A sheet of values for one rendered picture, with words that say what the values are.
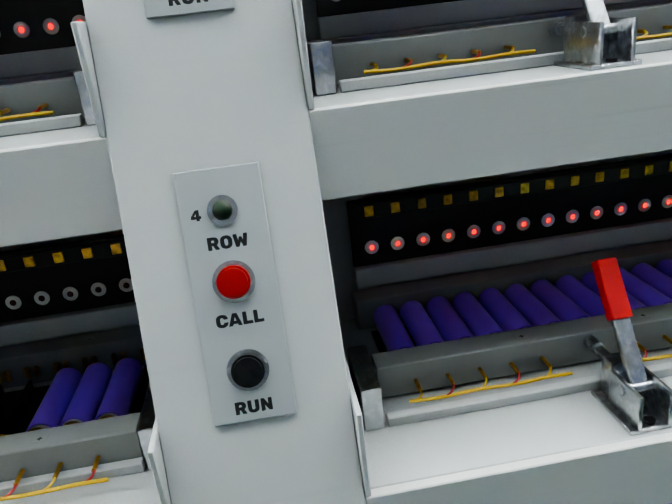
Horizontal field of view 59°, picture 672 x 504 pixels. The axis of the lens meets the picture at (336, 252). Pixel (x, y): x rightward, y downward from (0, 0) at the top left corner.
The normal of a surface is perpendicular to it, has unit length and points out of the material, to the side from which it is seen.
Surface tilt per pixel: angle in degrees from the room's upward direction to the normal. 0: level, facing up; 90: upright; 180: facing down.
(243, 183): 90
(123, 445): 107
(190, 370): 90
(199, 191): 90
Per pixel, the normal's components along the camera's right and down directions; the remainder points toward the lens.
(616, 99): 0.14, 0.35
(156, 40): 0.10, 0.07
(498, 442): -0.11, -0.92
